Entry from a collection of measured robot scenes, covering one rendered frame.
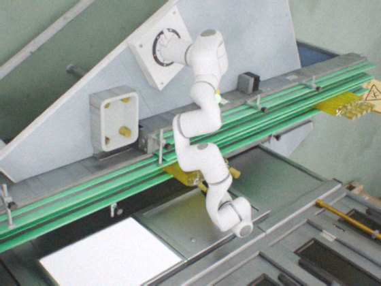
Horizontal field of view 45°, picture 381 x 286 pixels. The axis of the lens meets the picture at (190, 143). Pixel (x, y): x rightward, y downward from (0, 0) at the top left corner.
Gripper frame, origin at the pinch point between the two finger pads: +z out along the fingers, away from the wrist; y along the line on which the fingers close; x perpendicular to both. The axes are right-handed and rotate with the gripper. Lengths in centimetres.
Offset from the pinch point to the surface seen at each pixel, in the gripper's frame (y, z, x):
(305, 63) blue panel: 16, 78, -113
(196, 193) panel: -12.4, 13.4, -3.6
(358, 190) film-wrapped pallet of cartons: -223, 203, -373
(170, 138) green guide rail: 13.7, 20.3, 7.6
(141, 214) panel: -12.4, 8.1, 24.5
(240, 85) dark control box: 20, 51, -47
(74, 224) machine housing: -17, 18, 50
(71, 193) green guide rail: 3, 11, 52
